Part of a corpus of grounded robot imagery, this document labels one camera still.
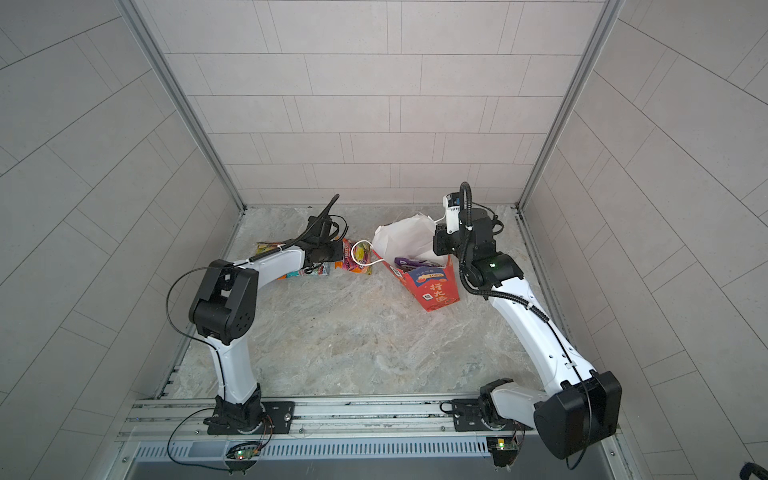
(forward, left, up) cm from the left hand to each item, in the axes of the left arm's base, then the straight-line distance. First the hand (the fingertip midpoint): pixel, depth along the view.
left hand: (347, 243), depth 99 cm
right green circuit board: (-54, -42, -5) cm, 69 cm away
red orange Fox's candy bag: (-1, +28, -1) cm, 28 cm away
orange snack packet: (-5, -3, 0) cm, 6 cm away
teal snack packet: (-8, +8, -3) cm, 12 cm away
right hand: (-10, -27, +22) cm, 36 cm away
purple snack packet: (-12, -20, +6) cm, 24 cm away
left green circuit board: (-57, +16, -1) cm, 59 cm away
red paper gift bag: (-4, -20, +4) cm, 21 cm away
